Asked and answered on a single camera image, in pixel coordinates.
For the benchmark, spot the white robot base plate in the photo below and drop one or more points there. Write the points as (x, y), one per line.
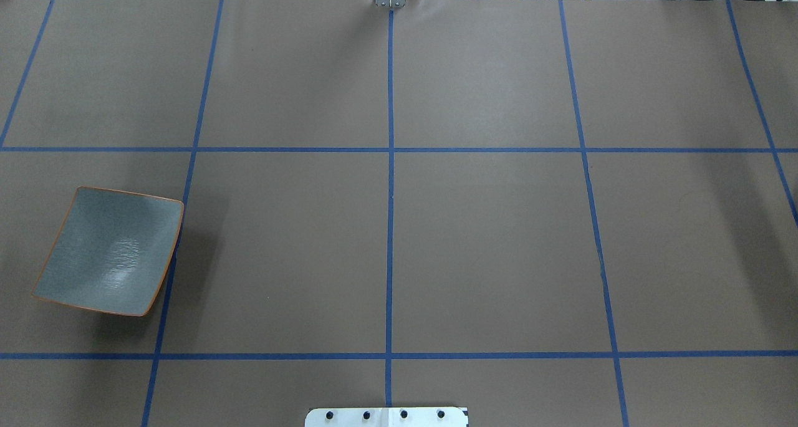
(389, 416)

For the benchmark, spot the grey square plate orange rim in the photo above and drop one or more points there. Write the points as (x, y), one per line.
(112, 252)

